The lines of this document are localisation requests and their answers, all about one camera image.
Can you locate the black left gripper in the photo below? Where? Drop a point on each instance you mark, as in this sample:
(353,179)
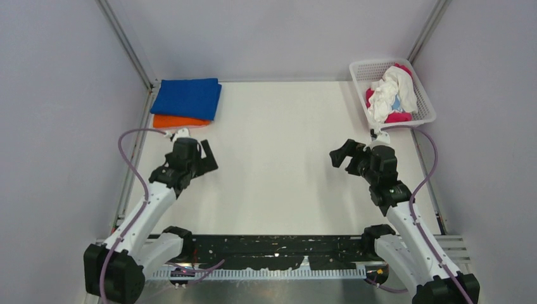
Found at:
(207,164)

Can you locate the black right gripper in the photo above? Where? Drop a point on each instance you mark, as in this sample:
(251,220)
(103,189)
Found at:
(351,149)

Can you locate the blue panda print t-shirt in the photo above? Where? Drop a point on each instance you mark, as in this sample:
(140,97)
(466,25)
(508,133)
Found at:
(195,98)

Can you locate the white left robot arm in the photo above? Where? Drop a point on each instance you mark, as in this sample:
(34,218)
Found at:
(117,269)

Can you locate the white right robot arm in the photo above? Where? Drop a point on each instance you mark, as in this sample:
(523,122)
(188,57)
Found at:
(405,243)

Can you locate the pink crumpled t-shirt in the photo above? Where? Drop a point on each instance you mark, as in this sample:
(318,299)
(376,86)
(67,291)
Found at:
(398,116)

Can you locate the folded orange t-shirt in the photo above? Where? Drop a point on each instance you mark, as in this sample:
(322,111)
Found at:
(169,122)

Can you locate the white plastic laundry basket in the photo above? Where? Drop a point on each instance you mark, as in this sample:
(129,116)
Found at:
(391,93)

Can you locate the white crumpled t-shirt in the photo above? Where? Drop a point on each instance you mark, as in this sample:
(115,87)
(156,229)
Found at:
(392,94)

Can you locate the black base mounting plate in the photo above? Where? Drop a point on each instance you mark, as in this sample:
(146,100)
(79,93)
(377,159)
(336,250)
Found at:
(279,252)

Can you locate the white slotted cable duct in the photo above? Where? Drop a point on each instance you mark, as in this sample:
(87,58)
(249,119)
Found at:
(255,275)

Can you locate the aluminium frame rail left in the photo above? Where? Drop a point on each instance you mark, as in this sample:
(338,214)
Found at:
(122,25)

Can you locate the aluminium frame rail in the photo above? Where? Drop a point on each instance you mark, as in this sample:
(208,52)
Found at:
(122,25)
(428,29)

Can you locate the aluminium frame rail right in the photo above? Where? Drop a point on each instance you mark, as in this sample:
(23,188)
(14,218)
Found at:
(428,29)

